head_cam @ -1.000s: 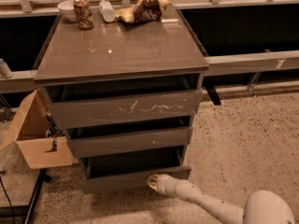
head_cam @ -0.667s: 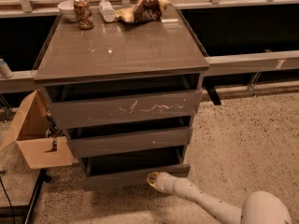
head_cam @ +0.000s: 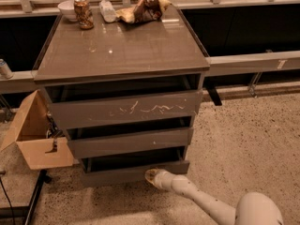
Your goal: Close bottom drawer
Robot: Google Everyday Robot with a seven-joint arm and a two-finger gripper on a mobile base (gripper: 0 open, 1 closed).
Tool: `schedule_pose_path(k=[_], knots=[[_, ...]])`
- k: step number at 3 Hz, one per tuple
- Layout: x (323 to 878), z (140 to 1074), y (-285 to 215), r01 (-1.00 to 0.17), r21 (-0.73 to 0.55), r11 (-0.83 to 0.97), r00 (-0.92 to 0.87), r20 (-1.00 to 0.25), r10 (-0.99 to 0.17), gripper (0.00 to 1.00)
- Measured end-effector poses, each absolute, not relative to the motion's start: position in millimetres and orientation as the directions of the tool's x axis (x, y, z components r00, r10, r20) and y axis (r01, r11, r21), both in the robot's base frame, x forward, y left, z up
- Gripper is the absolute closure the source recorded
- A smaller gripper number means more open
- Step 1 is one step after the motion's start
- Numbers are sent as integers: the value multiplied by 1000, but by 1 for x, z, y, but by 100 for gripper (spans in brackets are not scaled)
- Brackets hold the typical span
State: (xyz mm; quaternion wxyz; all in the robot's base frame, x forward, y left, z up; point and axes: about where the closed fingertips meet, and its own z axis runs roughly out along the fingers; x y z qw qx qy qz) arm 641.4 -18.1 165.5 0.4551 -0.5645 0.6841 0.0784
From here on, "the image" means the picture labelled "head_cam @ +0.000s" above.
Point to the white can on ledge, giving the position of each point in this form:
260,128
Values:
5,71

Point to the grey metal railing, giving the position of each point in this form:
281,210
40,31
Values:
23,81

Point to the grey drawer cabinet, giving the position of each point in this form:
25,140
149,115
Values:
115,60

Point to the open cardboard box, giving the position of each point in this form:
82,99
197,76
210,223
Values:
28,130

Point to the black metal floor stand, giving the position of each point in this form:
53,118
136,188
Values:
25,212

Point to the brown drink can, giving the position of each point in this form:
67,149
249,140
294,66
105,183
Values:
83,14

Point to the grey drawer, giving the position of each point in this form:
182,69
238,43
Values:
121,110
129,143
131,167

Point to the grey top drawer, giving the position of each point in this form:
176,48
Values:
121,110

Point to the white bowl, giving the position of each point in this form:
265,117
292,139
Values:
67,9

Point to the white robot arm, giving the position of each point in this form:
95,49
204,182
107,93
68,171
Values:
253,208

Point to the crumpled brown snack bag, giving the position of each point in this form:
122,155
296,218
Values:
145,11

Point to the grey middle drawer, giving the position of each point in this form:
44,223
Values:
129,143

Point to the padded gripper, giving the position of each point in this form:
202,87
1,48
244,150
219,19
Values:
164,181

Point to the grey bottom drawer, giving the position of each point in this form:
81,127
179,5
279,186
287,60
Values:
131,167

